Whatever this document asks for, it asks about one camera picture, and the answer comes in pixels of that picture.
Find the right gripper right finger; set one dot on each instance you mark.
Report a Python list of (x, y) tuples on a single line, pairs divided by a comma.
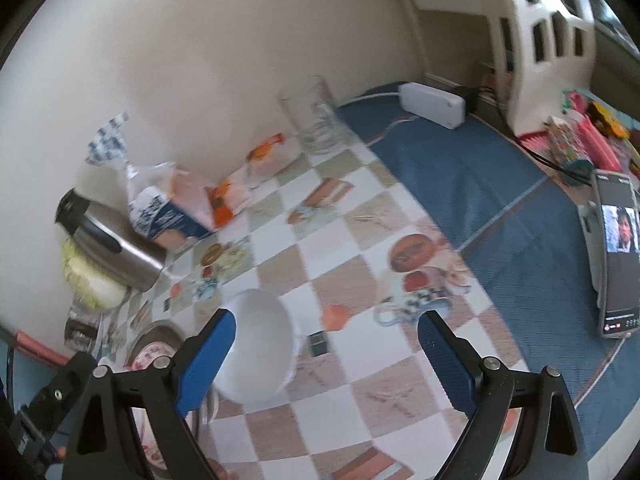
[(547, 443)]

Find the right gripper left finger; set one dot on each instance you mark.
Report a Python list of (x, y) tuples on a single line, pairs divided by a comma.
[(105, 443)]

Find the floral rimmed white plate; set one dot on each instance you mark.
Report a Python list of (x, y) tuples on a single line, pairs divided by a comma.
[(196, 420)]

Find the plain white bowl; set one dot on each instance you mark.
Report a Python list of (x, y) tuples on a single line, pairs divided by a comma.
[(262, 358)]

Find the napa cabbage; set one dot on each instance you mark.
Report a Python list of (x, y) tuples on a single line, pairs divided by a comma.
[(93, 287)]

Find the stainless steel thermos jug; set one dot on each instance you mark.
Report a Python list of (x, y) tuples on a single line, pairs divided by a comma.
[(107, 237)]

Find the blue tablecloth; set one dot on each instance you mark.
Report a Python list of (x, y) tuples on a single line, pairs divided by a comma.
[(519, 234)]

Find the smartphone on stand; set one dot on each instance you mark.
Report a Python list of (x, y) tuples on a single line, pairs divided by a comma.
[(610, 224)]

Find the toast bread bag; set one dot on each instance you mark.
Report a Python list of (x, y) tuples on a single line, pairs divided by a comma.
[(167, 205)]

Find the orange snack packet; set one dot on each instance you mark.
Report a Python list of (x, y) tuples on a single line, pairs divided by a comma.
[(228, 198), (273, 155)]

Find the patterned checkered tablecloth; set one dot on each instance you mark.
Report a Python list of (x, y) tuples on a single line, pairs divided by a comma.
[(354, 258)]

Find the colourful toys pile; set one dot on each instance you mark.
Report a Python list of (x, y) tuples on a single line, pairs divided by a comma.
[(587, 135)]

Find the white power adapter box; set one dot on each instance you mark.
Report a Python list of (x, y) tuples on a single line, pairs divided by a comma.
[(441, 107)]

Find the glass pitcher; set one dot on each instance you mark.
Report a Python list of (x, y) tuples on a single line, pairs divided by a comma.
[(310, 107)]

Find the white lattice shelf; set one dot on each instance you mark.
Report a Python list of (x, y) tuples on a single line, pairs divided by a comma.
[(542, 48)]

